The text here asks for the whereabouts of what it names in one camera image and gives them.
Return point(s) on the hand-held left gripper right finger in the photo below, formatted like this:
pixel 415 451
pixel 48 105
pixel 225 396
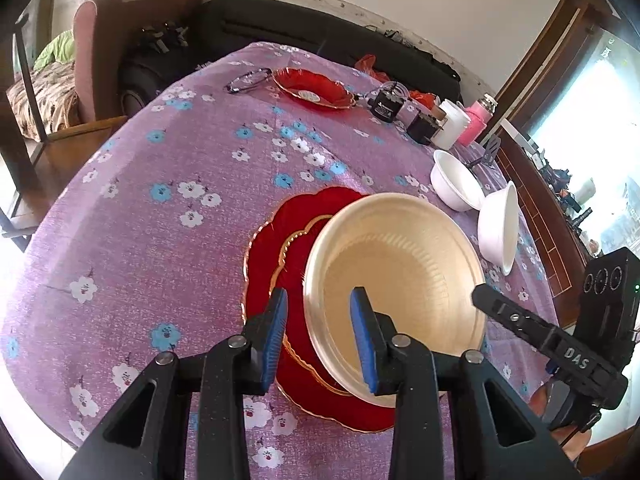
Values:
pixel 362 345

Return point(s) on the brown patterned blanket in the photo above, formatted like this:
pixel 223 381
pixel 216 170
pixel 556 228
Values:
pixel 45 95

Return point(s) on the black slotted spatula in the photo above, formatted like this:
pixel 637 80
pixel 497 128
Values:
pixel 492 147

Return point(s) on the medium red glass plate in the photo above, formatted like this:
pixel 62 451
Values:
pixel 295 260

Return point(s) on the person's right hand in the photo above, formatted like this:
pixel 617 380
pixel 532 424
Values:
pixel 541 402

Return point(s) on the small red plate with sticker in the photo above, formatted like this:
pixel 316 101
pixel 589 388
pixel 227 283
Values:
pixel 310 82

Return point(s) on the white plastic jar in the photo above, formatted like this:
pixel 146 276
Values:
pixel 455 125

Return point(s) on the red plastic bag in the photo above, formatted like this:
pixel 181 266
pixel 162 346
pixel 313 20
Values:
pixel 367 62

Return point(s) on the green cloth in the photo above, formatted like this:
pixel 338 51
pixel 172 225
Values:
pixel 57 47

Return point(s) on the pile of dark tools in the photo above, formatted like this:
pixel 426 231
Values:
pixel 560 180

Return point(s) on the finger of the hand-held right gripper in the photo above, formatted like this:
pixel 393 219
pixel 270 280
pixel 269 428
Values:
pixel 505 312

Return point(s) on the black ink bottle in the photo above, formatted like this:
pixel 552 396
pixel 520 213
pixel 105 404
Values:
pixel 387 107

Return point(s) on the dark wooden chair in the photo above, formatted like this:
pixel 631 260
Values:
pixel 65 160

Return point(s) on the brown armchair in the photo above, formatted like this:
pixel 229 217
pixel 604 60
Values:
pixel 100 60

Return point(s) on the orange plastic bag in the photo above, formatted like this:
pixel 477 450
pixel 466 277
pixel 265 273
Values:
pixel 422 97

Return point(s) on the white bowl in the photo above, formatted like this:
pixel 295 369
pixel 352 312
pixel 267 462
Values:
pixel 495 235
pixel 450 180

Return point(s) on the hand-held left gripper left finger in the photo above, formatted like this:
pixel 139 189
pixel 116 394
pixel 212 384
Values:
pixel 275 340

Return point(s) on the black bag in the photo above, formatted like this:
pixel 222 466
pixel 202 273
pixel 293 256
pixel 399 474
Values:
pixel 145 75

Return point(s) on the black eyeglasses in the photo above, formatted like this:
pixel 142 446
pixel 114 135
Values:
pixel 231 89

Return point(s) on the wooden window frame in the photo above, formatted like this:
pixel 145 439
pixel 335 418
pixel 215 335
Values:
pixel 540 200

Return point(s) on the pink bottle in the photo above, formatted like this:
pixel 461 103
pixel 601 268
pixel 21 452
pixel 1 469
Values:
pixel 475 125

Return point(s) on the small wooden block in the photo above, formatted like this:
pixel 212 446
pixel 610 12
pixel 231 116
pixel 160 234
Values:
pixel 440 112

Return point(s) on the gold bowl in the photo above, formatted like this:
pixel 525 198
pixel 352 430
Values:
pixel 400 260

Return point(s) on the black sofa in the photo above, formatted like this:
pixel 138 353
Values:
pixel 260 20

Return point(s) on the large red glass plate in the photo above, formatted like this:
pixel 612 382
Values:
pixel 325 412

